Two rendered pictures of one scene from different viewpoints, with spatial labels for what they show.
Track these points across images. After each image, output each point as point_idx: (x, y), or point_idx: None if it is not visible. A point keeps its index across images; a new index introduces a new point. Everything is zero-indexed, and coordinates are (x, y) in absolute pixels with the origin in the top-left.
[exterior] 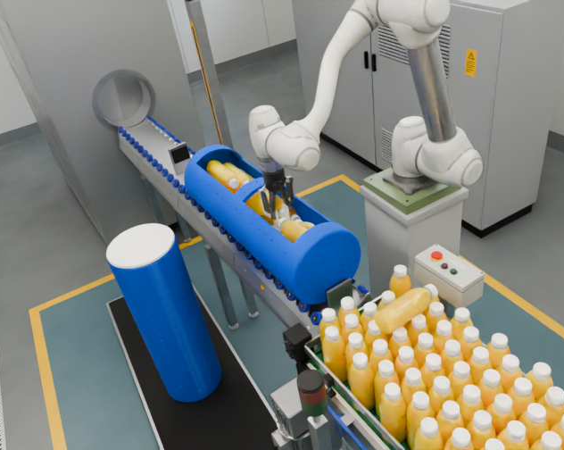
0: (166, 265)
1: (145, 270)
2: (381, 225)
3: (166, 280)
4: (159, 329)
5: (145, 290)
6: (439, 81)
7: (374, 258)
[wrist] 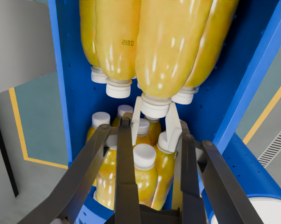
0: (250, 183)
1: None
2: (4, 54)
3: (247, 167)
4: (238, 137)
5: (266, 172)
6: None
7: (49, 62)
